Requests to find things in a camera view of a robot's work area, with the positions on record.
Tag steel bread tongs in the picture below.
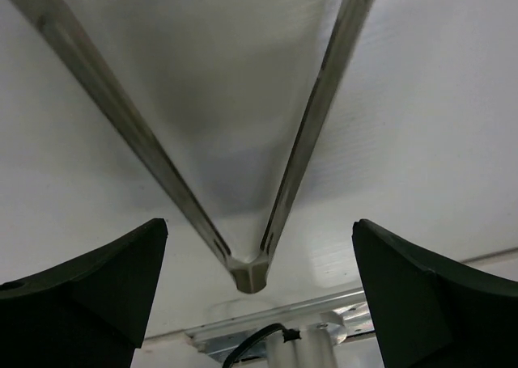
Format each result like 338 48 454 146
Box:
9 0 375 294

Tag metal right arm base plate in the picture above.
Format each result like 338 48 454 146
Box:
185 289 376 367

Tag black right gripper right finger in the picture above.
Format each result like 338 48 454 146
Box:
352 219 517 367

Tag black base cable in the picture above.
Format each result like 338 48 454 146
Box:
223 323 303 368

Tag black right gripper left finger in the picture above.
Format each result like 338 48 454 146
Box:
1 218 168 367

